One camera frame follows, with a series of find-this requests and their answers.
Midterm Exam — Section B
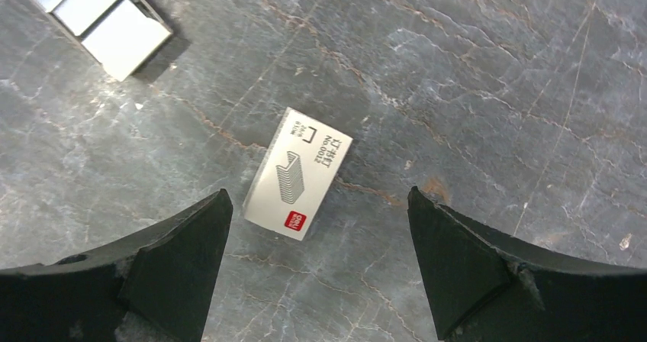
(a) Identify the staple box grey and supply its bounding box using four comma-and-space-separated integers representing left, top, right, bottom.
29, 0, 172, 82

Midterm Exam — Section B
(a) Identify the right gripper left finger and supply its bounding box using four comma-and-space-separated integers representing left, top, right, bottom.
1, 189, 233, 341

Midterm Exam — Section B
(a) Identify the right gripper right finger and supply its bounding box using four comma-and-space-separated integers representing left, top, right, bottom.
407, 188, 646, 341

